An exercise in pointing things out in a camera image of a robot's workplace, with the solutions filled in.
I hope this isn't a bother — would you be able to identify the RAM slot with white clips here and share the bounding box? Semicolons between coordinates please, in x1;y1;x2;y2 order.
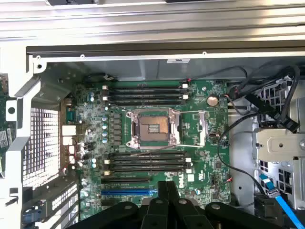
104;167;193;177
102;83;189;92
102;94;189;101
104;157;193;165

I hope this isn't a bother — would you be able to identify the green motherboard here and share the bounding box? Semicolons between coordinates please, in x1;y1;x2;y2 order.
72;80;231;221

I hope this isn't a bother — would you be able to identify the blue expansion slot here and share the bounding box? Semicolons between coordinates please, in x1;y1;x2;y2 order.
100;189;158;196

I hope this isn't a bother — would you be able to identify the long black expansion slot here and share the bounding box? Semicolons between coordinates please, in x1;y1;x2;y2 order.
100;177;153;184

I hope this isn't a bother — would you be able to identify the short black expansion slot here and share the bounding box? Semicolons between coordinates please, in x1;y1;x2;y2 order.
101;199;120;207

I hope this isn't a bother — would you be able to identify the thin metal locking lever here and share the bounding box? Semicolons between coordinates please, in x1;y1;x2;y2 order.
175;143;206;148
176;109;208;114

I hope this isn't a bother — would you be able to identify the metal CPU socket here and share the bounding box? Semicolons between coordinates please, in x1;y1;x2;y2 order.
125;107;182;150

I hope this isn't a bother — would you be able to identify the silver socket cover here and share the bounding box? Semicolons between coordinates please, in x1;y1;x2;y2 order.
197;110;208;146

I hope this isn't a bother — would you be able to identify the silver metal disk bay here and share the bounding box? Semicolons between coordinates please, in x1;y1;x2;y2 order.
252;78;305;213

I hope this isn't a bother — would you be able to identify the round coin battery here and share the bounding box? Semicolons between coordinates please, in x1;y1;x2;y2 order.
206;95;219;107

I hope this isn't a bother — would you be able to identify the grey open PC case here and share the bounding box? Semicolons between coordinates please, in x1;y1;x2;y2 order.
0;39;305;229

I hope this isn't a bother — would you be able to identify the long black looped wire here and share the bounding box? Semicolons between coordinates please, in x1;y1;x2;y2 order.
217;112;266;195

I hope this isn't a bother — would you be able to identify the blue flat disk wire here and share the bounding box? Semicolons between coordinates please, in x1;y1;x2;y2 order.
258;173;305;229

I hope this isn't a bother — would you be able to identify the thin black red wire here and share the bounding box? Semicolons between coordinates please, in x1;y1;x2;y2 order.
224;94;260;116

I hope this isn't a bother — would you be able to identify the black fan wire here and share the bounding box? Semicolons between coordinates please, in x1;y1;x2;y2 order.
85;73;115;83

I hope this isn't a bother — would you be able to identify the thick black power cable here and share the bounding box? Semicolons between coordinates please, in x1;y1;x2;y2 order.
237;61;301;133

